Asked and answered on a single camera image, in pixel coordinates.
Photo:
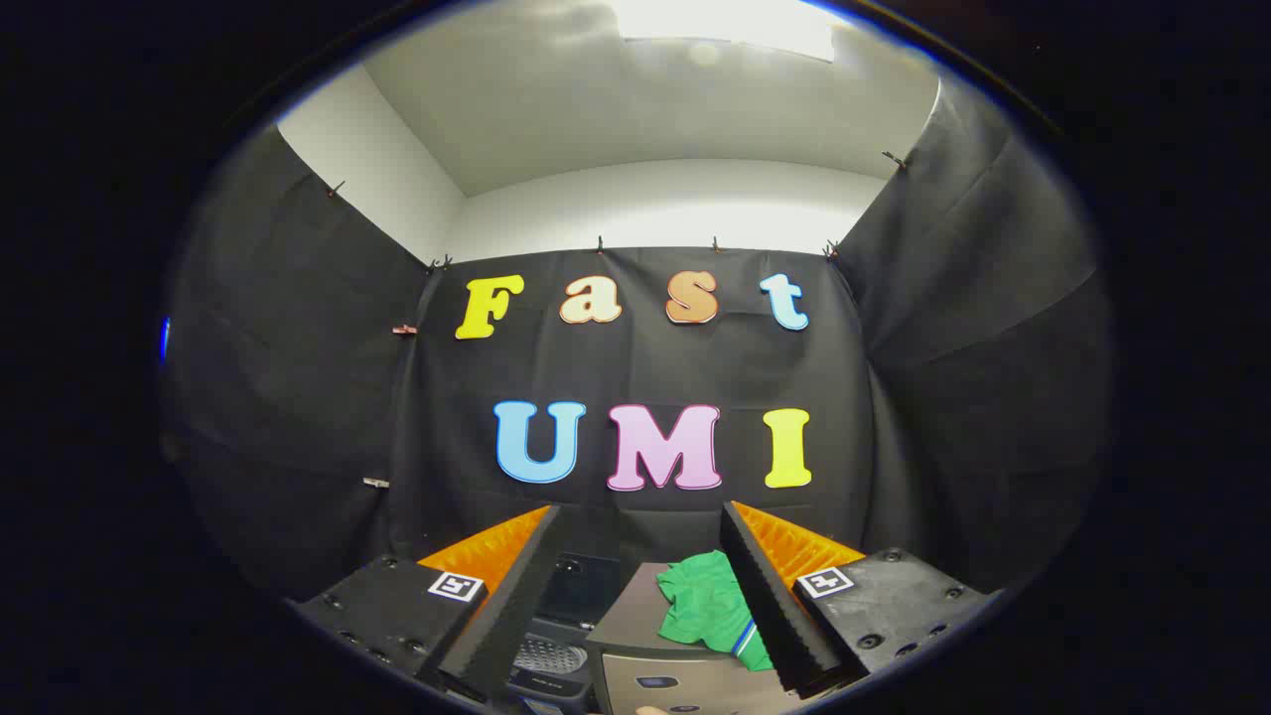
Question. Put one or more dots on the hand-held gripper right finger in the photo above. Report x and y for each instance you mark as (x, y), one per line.
(765, 596)

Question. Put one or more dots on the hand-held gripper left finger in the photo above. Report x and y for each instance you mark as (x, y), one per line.
(516, 596)

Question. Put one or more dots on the green shirt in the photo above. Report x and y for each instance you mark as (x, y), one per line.
(705, 606)

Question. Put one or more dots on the small washing machine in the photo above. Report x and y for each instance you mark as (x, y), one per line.
(546, 657)

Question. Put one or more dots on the black backdrop cloth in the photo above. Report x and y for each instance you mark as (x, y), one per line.
(298, 397)

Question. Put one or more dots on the ceiling light panel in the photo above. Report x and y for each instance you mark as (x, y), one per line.
(725, 22)

